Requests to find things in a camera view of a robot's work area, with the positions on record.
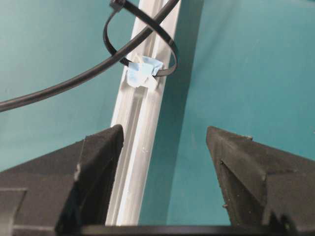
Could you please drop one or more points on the black USB cable gold plug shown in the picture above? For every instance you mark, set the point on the black USB cable gold plug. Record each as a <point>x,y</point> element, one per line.
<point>68,84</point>

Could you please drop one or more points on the black zip tie loop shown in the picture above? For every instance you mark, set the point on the black zip tie loop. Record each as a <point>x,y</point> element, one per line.
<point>152,25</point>

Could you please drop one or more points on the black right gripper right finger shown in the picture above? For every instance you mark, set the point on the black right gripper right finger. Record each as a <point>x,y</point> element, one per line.
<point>262,185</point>

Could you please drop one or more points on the blue tape piece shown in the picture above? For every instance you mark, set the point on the blue tape piece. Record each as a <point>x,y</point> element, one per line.
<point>142,72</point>

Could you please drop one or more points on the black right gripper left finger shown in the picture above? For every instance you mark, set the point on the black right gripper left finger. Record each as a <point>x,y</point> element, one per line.
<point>56,193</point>

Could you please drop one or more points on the white aluminium rail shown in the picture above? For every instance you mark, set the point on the white aluminium rail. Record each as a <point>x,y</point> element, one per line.
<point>153,119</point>

